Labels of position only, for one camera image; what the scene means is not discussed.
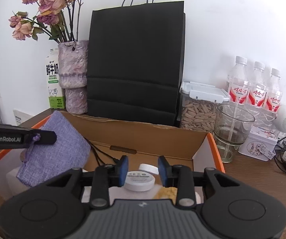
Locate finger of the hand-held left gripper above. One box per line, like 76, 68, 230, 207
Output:
0, 124, 58, 151

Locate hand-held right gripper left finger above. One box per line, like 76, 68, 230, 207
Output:
44, 155, 129, 210

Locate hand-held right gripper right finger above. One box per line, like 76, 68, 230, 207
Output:
157, 156, 240, 207

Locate white round brush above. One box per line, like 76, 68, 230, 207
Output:
124, 170, 156, 192

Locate yellow and white plush toy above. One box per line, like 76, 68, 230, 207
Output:
155, 187, 178, 200

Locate black cable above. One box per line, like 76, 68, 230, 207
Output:
85, 136, 120, 167

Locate orange cardboard box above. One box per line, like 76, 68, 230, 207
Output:
0, 111, 226, 219

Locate purple knitted pouch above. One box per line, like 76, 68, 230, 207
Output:
16, 111, 91, 187

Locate clear container of seeds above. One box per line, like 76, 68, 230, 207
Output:
179, 81, 229, 133

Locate white sign board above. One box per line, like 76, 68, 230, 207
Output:
13, 109, 35, 126

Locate white and green milk carton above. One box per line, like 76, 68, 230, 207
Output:
45, 48, 66, 109

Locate clear glass cup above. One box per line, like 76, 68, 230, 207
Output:
213, 104, 255, 163

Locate purple mottled vase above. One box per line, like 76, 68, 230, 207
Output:
58, 40, 89, 114

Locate white floral tin box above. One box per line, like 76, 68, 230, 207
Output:
238, 126, 278, 161

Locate black paper bag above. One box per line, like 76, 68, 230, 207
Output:
86, 0, 186, 127

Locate water bottle with red label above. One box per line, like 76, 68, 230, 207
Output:
225, 56, 249, 105
266, 68, 283, 112
246, 61, 268, 107

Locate dried pink roses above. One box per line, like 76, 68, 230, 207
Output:
8, 0, 86, 44

